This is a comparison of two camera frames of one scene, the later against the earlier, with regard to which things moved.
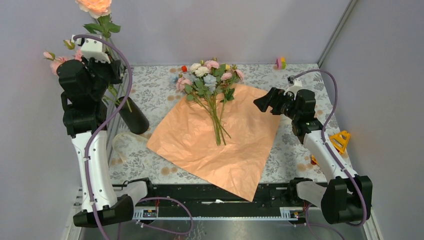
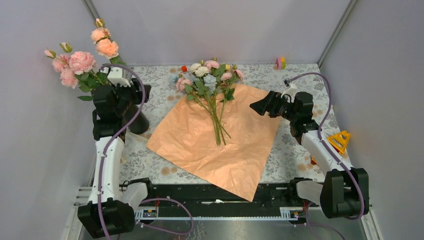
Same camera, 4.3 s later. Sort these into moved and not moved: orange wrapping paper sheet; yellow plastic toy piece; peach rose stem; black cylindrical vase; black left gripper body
Moved: peach rose stem; black left gripper body
Not moved: orange wrapping paper sheet; black cylindrical vase; yellow plastic toy piece
